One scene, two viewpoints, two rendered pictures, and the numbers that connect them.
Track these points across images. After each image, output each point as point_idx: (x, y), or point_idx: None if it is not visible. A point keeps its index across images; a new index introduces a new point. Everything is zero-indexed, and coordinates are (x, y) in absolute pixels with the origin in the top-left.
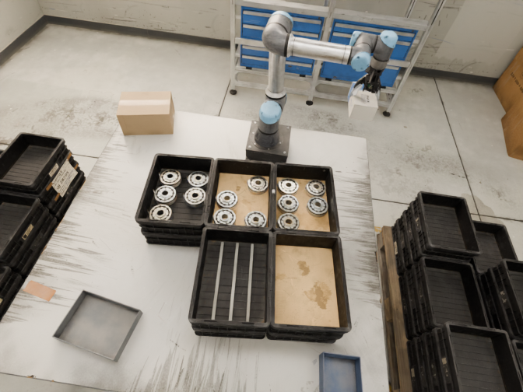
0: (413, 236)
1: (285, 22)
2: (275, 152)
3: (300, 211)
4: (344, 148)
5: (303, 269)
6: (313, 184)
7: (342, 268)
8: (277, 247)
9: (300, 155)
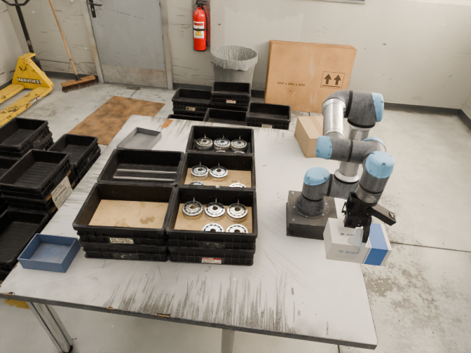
0: None
1: (361, 97)
2: (290, 212)
3: (208, 223)
4: (339, 305)
5: (146, 220)
6: (239, 228)
7: (128, 227)
8: None
9: (309, 251)
